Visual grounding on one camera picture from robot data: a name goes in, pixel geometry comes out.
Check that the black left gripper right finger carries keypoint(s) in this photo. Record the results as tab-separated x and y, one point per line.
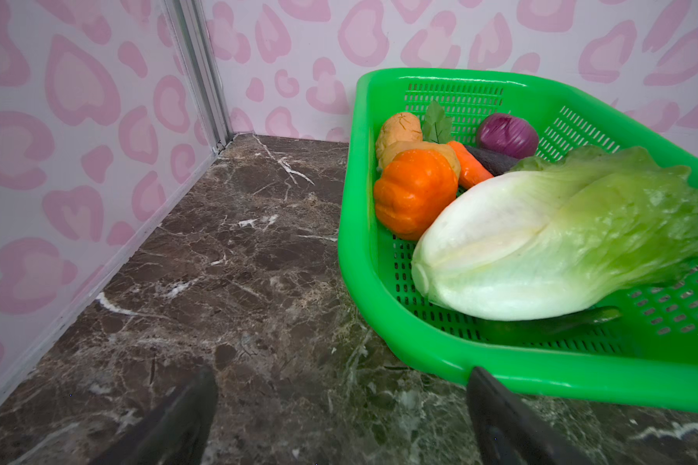
508	432

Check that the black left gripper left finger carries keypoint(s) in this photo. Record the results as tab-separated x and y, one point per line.
175	432

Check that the orange toy pumpkin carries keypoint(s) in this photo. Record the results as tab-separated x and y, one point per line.
412	191

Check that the green cabbage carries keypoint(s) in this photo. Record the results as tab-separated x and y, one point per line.
548	239

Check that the orange carrot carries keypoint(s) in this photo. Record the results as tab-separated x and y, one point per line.
472	171

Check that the dark purple eggplant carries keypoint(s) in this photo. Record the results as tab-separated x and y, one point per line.
495	163

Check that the purple red onion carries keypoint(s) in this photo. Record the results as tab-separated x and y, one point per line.
508	135

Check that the green leaf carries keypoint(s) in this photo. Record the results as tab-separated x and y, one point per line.
437	125

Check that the brown sweet potato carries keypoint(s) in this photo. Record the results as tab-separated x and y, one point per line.
399	127

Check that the aluminium corner frame post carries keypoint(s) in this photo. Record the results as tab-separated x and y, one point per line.
188	25

